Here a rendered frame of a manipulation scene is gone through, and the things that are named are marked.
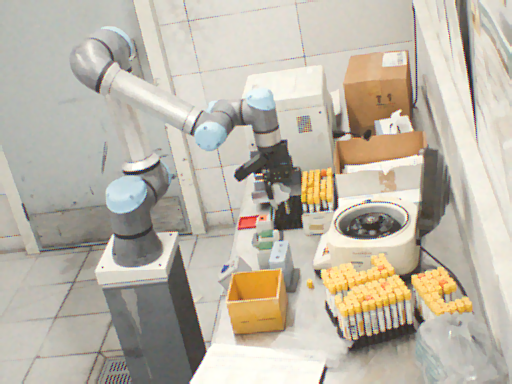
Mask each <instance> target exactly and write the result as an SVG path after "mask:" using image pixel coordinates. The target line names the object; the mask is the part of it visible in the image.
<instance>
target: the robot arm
mask: <svg viewBox="0 0 512 384"><path fill-rule="evenodd" d="M131 56H132V44H131V40H130V39H129V38H128V35H126V34H125V33H124V31H121V30H120V29H119V28H115V27H111V26H107V27H103V28H100V29H97V30H96V31H93V33H92V34H91V35H89V36H88V37H86V38H84V39H83V40H82V41H80V42H78V43H77V44H76V45H75V46H74V47H73V48H72V49H71V53H70V56H69V65H70V68H71V70H72V73H73V74H74V76H75V77H76V79H77V80H79V82H80V83H82V84H83V85H85V86H86V87H88V88H89V89H90V90H92V91H95V92H97V93H98V94H101V95H104V99H105V101H106V104H107V108H108V112H109V114H110V116H111V121H112V123H113V126H114V130H115V133H116V135H117V138H118V143H119V145H120V147H121V150H122V154H123V157H124V159H125V161H124V163H123V164H122V171H123V174H124V177H122V178H119V179H118V180H117V179H116V180H114V182H111V184H110V185H108V187H107V190H106V203H107V208H108V211H109V214H110V218H111V225H112V229H113V232H114V240H113V245H112V251H111V254H112V258H113V261H114V263H115V264H116V265H119V266H121V267H125V268H137V267H142V266H145V265H149V264H151V263H153V262H155V261H156V260H157V259H158V258H160V256H161V255H162V254H163V244H162V242H161V241H160V238H159V237H158V235H157V234H156V231H155V230H154V229H153V223H152V218H151V214H150V211H151V210H152V209H153V207H154V206H156V204H157V202H159V200H160V199H161V198H162V197H163V196H164V195H165V194H166V192H167V190H168V188H169V187H170V185H171V171H170V169H169V168H168V167H167V164H165V163H163V161H161V160H160V157H159V156H158V155H157V154H154V153H153V152H152V150H151V147H150V142H149V140H148V136H147V134H146V129H145V126H144V124H143V119H142V116H141V114H140V112H139V110H141V111H142V112H146V113H147V114H149V115H150V116H153V117H155V118H156V119H160V120H161V121H163V122H164V123H167V124H169V125H170V126H174V127H175V128H177V129H178V130H181V131H183V132H184V133H188V134H189V135H191V136H192V137H195V142H196V143H197V144H198V146H199V147H200V148H202V150H207V151H212V150H216V149H217V148H219V147H220V146H221V145H222V144H223V143H224V142H225V141H226V138H227V137H228V136H229V133H231V132H232V131H233V129H234V128H235V126H248V125H251V126H252V130H253V133H254V140H255V144H256V145H257V150H258V151H260V153H259V154H257V155H256V156H255V157H253V158H251V159H250V161H247V162H246V163H245V164H243V165H241V166H240V167H239V168H236V171H235V173H234V176H233V177H234V178H236V180H237V181H238V182H241V181H243V180H244V179H245V178H247V177H248V176H249V175H251V174H252V173H254V171H257V169H259V168H262V169H261V172H262V178H263V182H264V185H265V189H266V192H267V198H268V199H269V201H270V202H271V206H273V207H274V209H278V202H282V201H285V200H287V199H289V193H290V192H291V189H290V188H289V187H287V186H285V185H282V183H289V182H291V176H292V175H293V171H294V168H293V163H292V159H291V155H289V153H288V139H285V140H281V131H280V127H279V123H278V115H277V111H276V103H275V102H274V96H273V93H272V92H271V90H270V89H268V88H257V89H253V90H251V91H250V92H247V95H246V99H226V100H224V99H219V100H217V101H212V102H209V104H208V105H207V109H206V112H205V111H204V110H202V109H199V108H198V107H196V106H195V105H191V104H190V103H188V102H185V101H184V100H182V99H181V98H177V97H176V96H174V95H171V94H170V93H168V92H167V91H163V90H162V89H160V88H157V87H156V86H154V85H153V84H149V83H148V82H146V81H143V80H142V79H140V78H139V77H135V76H134V75H132V72H133V70H132V65H131V63H130V60H129V59H130V57H131ZM287 178H288V179H287Z"/></svg>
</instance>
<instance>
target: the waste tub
mask: <svg viewBox="0 0 512 384"><path fill-rule="evenodd" d="M225 304H226V306H227V309H228V312H229V319H230V322H231V325H232V328H233V335H243V334H252V333H261V332H270V331H285V319H286V313H287V306H288V296H287V293H286V289H285V281H284V277H283V273H282V268H276V269H268V270H260V271H253V272H237V273H232V276H231V279H230V283H229V289H228V293H227V296H226V303H225Z"/></svg>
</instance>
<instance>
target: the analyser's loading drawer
mask: <svg viewBox="0 0 512 384"><path fill-rule="evenodd" d="M255 179H256V181H255V182H254V192H251V195H252V199H253V203H260V202H270V201H269V199H268V198H267V192H266V189H265V185H264V182H263V178H262V172H261V170H257V175H255Z"/></svg>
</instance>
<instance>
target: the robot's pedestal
mask: <svg viewBox="0 0 512 384"><path fill-rule="evenodd" d="M102 290H103V294H104V297H105V299H106V301H107V306H108V308H109V311H110V315H111V318H112V320H113V325H114V328H115V330H116V332H117V337H118V339H119V342H120V347H121V349H122V352H123V354H124V359H125V361H126V364H127V368H128V371H129V373H130V378H131V381H132V383H133V384H190V381H191V380H192V379H193V378H194V374H196V372H197V370H198V368H199V367H200V366H201V363H202V361H203V360H204V358H205V355H206V353H207V349H206V346H205V341H204V338H203V335H202V331H201V326H200V323H199V320H198V314H197V311H196V308H195V305H194V300H193V296H192V293H191V288H190V285H189V282H188V276H187V273H186V270H185V267H184V261H183V258H182V255H181V250H180V246H179V244H178V245H177V250H176V253H175V255H174V260H173V262H172V265H171V267H170V272H169V274H168V276H167V277H166V278H159V279H144V280H137V281H130V282H122V283H108V284H103V286H102Z"/></svg>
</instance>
